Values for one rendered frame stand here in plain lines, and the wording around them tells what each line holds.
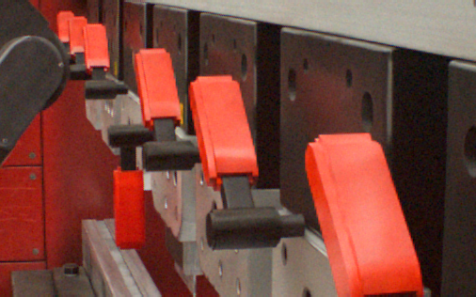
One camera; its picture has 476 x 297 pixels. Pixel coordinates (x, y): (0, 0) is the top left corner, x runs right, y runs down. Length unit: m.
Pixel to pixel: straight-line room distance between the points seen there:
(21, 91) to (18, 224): 1.24
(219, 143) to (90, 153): 1.39
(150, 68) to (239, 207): 0.25
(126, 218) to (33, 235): 1.04
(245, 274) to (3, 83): 0.19
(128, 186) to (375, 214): 0.56
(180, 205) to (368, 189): 0.47
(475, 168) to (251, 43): 0.27
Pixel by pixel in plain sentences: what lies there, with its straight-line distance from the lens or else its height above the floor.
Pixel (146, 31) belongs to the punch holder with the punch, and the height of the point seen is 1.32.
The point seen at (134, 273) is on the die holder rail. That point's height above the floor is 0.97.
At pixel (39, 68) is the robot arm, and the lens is 0.68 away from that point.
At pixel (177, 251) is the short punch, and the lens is 1.05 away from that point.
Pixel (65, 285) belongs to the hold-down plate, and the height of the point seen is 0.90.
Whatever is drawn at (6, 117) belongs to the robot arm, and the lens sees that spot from 0.68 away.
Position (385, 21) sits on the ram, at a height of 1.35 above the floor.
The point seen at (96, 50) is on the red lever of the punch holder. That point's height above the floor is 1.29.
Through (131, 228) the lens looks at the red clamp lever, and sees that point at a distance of 0.89.
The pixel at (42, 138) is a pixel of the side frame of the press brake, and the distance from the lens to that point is 1.90.
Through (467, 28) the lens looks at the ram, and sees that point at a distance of 0.34.
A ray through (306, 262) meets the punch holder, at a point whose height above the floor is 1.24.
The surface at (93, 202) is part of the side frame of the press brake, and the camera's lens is 1.92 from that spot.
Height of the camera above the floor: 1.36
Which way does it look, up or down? 9 degrees down
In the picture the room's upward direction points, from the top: straight up
